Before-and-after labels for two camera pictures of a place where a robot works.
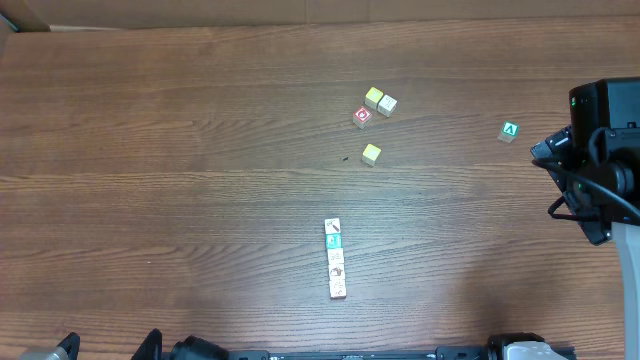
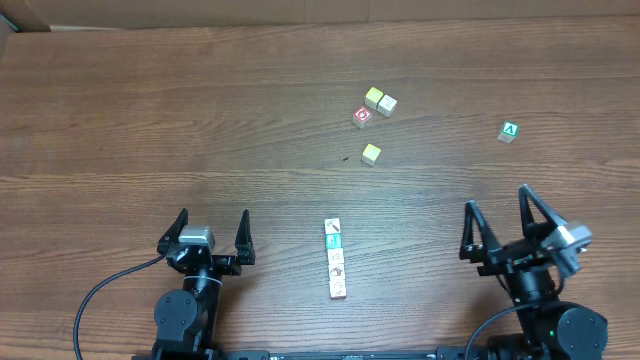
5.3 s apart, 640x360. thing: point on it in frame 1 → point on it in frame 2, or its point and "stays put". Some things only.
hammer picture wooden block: (332, 226) stays put
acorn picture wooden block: (336, 272) stays put
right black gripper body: (551, 148) → (509, 255)
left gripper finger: (150, 347) → (244, 243)
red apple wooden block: (361, 117) stays put
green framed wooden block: (333, 241) stays put
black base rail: (463, 353) stays put
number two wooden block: (335, 256) stays put
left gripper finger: (71, 344) → (172, 235)
